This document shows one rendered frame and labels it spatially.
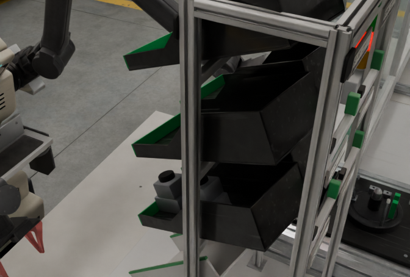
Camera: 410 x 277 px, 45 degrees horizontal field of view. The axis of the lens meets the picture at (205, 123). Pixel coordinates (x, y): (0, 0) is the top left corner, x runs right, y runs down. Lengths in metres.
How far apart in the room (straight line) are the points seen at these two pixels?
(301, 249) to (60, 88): 3.15
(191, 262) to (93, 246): 0.57
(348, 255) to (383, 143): 0.62
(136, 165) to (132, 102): 1.92
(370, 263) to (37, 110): 2.69
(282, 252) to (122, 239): 0.42
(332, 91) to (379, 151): 1.20
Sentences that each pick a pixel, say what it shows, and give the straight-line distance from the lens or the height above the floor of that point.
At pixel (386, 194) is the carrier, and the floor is 1.00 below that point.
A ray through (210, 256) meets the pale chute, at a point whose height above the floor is 1.12.
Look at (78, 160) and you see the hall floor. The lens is 3.00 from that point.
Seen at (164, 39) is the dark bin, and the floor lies 1.52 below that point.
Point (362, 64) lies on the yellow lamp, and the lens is 1.30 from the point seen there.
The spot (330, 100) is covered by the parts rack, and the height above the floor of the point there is 1.58.
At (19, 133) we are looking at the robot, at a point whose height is 1.05.
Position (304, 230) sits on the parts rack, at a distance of 0.66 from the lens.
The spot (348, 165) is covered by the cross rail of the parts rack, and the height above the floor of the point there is 1.31.
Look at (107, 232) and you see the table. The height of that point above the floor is 0.86.
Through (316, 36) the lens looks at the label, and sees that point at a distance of 0.51.
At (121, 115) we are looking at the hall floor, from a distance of 3.33.
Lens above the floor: 1.86
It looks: 35 degrees down
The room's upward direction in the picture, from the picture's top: 1 degrees clockwise
